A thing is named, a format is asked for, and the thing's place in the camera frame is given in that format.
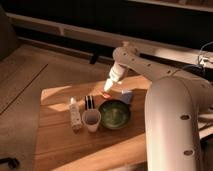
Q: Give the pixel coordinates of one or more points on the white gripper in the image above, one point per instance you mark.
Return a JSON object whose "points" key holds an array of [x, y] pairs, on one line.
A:
{"points": [[116, 74]]}

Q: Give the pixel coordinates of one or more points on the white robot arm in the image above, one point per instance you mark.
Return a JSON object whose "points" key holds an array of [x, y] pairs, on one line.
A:
{"points": [[172, 105]]}

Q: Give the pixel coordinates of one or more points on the white ceramic cup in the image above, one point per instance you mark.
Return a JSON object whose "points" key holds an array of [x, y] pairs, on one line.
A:
{"points": [[91, 118]]}

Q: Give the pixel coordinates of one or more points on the blue cloth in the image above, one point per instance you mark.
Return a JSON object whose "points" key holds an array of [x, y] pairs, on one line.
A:
{"points": [[126, 96]]}

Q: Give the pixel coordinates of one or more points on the black striped object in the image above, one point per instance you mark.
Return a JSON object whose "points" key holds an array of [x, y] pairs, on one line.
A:
{"points": [[89, 102]]}

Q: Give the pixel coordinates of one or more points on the green bowl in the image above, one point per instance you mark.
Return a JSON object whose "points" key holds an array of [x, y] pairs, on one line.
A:
{"points": [[115, 114]]}

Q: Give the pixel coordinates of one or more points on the white bottle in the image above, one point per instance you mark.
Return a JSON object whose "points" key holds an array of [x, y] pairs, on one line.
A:
{"points": [[75, 117]]}

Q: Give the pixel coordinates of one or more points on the black chair caster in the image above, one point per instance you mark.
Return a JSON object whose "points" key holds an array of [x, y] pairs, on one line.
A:
{"points": [[12, 162]]}

